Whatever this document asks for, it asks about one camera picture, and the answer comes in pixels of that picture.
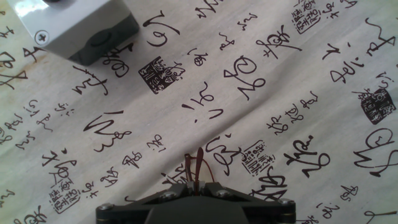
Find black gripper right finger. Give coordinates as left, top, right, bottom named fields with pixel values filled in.
left=196, top=181, right=297, bottom=224

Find beige calligraphy print tablecloth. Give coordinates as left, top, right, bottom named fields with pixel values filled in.
left=0, top=0, right=398, bottom=224

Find brown thin-frame glasses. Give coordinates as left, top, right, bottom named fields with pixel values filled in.
left=183, top=147, right=216, bottom=197

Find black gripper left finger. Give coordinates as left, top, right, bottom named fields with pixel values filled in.
left=96, top=181, right=197, bottom=224

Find grey box flat red button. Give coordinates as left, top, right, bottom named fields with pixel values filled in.
left=6, top=0, right=141, bottom=67

